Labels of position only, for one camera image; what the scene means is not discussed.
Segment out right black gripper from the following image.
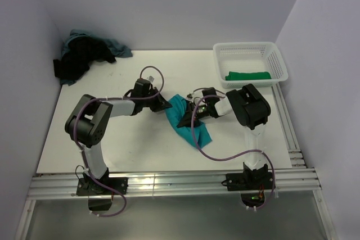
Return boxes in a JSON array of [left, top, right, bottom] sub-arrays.
[[178, 102, 211, 130]]

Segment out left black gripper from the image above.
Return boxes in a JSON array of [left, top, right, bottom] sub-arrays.
[[142, 87, 171, 113]]

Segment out teal t-shirt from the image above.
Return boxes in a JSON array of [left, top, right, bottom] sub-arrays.
[[165, 94, 212, 148]]

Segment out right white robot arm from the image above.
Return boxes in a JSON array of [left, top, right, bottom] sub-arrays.
[[177, 84, 275, 192]]

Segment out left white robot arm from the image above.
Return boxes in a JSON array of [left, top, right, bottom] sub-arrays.
[[65, 78, 172, 196]]

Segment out rolled green t-shirt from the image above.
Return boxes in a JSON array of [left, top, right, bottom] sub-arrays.
[[225, 71, 272, 81]]

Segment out white plastic basket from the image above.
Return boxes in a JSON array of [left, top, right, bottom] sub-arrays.
[[213, 42, 289, 89]]

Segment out black t-shirt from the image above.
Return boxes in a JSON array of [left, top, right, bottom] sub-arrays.
[[53, 37, 116, 85]]

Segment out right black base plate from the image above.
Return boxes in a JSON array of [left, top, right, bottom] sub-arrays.
[[221, 165, 275, 191]]

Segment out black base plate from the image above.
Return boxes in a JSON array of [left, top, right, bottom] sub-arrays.
[[221, 165, 275, 191], [76, 177, 128, 196]]

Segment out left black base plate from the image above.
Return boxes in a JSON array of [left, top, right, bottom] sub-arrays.
[[76, 177, 128, 196]]

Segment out aluminium rail frame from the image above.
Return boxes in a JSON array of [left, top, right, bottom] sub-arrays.
[[27, 85, 321, 200]]

